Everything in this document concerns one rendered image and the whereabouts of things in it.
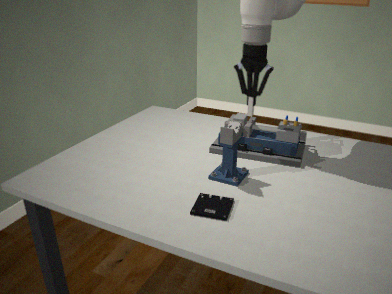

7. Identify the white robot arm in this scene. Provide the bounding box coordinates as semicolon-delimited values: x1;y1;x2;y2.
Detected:
240;0;306;45

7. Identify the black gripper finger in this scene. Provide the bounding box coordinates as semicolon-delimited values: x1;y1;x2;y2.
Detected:
234;62;253;116
249;63;274;117

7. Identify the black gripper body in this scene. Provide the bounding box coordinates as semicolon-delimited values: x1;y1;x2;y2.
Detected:
241;43;268;73

